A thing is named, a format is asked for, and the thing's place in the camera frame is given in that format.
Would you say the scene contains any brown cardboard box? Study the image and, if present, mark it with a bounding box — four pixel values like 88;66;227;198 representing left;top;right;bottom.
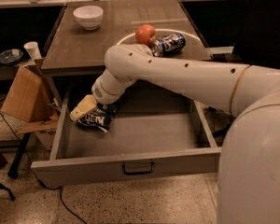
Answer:
1;65;58;133

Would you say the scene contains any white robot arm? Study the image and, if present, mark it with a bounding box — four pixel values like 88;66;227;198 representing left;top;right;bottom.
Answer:
70;44;280;224

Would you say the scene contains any white paper cup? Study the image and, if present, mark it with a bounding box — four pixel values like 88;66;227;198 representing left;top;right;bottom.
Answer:
23;41;42;60

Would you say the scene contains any black drawer handle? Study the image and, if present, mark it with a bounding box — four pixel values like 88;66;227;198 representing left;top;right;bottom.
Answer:
122;162;155;175

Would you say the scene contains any blue chip bag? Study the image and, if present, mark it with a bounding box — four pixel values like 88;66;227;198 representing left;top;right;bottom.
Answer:
77;103;118;133

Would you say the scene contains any dark blue plate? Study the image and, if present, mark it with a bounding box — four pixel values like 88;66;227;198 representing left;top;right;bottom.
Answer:
0;49;23;66

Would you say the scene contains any grey open drawer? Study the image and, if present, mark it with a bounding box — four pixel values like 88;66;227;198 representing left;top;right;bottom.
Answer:
32;81;221;189

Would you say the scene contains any black office chair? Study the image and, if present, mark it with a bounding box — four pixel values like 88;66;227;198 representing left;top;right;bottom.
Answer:
212;0;280;138

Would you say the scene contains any black floor cable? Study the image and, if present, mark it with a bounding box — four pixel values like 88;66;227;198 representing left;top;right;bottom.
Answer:
0;97;89;224

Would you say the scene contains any grey cabinet counter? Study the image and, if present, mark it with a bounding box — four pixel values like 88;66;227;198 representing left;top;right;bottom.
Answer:
40;0;213;107

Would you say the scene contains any blue soda can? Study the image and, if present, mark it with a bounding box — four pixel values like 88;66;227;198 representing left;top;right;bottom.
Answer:
151;33;186;57

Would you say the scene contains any black table leg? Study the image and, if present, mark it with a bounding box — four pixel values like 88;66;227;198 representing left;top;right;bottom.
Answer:
7;133;31;179

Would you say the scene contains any white ceramic bowl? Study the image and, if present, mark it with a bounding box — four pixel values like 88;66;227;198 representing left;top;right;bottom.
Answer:
73;6;104;30

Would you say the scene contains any red apple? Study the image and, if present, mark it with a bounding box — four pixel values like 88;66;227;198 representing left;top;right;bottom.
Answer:
135;24;156;46

